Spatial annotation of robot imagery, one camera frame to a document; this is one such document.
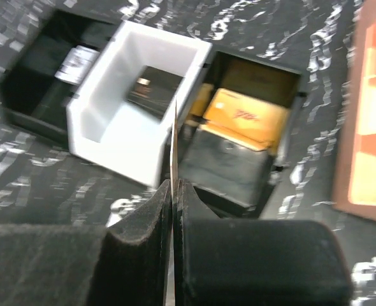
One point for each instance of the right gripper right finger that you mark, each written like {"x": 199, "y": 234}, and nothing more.
{"x": 241, "y": 261}

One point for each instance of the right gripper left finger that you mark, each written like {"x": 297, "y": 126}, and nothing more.
{"x": 124, "y": 264}

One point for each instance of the gold credit card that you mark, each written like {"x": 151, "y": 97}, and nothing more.
{"x": 251, "y": 122}
{"x": 173, "y": 267}

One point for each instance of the gold credit card in bin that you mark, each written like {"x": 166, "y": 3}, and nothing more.
{"x": 251, "y": 122}

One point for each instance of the black credit card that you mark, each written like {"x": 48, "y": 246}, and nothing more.
{"x": 153, "y": 90}

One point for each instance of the silver credit card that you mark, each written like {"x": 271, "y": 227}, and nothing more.
{"x": 76, "y": 64}

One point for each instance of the white middle bin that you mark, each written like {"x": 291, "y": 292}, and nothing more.
{"x": 107, "y": 129}

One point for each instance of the orange plastic desk organizer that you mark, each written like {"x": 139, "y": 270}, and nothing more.
{"x": 354, "y": 182}

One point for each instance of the black left bin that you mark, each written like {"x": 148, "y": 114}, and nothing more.
{"x": 32, "y": 98}

